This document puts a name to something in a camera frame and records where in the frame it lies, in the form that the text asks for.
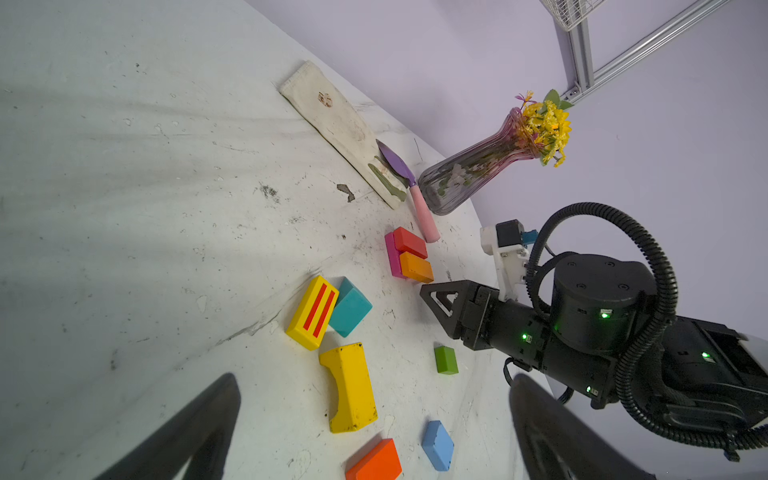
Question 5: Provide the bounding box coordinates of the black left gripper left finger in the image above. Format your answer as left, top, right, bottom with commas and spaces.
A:
99, 373, 241, 479

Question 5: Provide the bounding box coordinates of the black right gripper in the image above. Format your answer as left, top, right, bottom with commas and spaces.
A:
420, 280, 618, 408

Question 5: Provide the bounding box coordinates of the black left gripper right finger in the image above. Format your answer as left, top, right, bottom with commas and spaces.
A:
509, 374, 654, 480

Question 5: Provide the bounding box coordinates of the orange wood block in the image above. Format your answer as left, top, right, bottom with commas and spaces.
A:
399, 252, 434, 284

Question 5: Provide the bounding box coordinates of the magenta wood block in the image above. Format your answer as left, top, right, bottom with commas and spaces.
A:
384, 232, 404, 278

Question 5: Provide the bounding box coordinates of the red wood block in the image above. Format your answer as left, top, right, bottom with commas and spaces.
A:
393, 227, 428, 259

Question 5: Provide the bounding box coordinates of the yellow red striped block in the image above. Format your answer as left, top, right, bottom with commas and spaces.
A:
286, 275, 340, 351

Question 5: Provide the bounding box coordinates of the green wood block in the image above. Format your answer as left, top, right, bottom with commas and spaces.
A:
434, 346, 459, 375

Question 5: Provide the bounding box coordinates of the teal wood block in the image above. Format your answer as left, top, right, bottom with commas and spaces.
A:
329, 277, 372, 338

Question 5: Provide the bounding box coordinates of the light blue wood block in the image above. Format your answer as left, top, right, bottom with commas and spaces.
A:
421, 420, 455, 471

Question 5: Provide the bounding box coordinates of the yellow wood block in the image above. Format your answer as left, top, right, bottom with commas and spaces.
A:
319, 343, 378, 434

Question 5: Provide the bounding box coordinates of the red orange flat block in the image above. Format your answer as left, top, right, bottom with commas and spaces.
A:
345, 439, 403, 480

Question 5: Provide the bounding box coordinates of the purple glass vase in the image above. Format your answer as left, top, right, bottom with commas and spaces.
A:
417, 107, 541, 216

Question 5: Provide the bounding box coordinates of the yellow flower bouquet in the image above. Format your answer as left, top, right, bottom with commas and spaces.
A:
516, 89, 572, 168

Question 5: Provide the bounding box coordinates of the beige dirty cloth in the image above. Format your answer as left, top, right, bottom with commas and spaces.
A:
279, 61, 407, 210

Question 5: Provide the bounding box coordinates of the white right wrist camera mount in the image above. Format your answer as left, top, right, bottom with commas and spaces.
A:
480, 219, 538, 301

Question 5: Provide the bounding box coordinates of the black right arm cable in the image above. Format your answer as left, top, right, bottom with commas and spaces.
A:
524, 202, 768, 451

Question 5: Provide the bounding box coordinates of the white wire wall basket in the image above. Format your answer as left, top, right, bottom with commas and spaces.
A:
540, 0, 604, 32

